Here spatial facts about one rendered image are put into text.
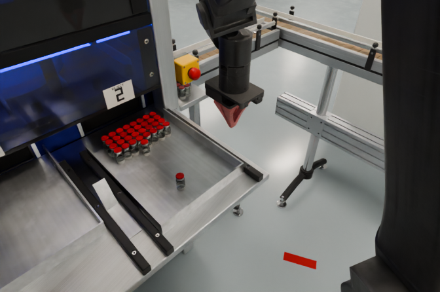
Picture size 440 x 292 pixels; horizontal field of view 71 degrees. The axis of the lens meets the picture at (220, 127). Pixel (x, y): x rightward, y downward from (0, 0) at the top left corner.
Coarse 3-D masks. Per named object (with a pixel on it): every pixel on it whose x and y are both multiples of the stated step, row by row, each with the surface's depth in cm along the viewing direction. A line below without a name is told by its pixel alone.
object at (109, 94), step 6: (120, 84) 84; (126, 84) 85; (108, 90) 82; (114, 90) 83; (126, 90) 86; (132, 90) 87; (108, 96) 82; (114, 96) 84; (120, 96) 85; (126, 96) 87; (132, 96) 88; (108, 102) 83; (114, 102) 85; (120, 102) 86; (108, 108) 84
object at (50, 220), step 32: (32, 160) 84; (0, 192) 76; (32, 192) 76; (64, 192) 76; (0, 224) 69; (32, 224) 69; (64, 224) 69; (96, 224) 69; (0, 256) 63; (32, 256) 63; (64, 256) 62; (0, 288) 55
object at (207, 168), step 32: (192, 128) 90; (96, 160) 81; (128, 160) 84; (160, 160) 84; (192, 160) 84; (224, 160) 84; (128, 192) 72; (160, 192) 76; (192, 192) 76; (160, 224) 65
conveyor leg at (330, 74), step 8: (328, 72) 141; (336, 72) 140; (328, 80) 143; (328, 88) 146; (320, 96) 151; (328, 96) 148; (320, 104) 152; (328, 104) 152; (320, 112) 155; (312, 136) 165; (312, 144) 168; (312, 152) 171; (304, 160) 179; (312, 160) 176; (304, 168) 181
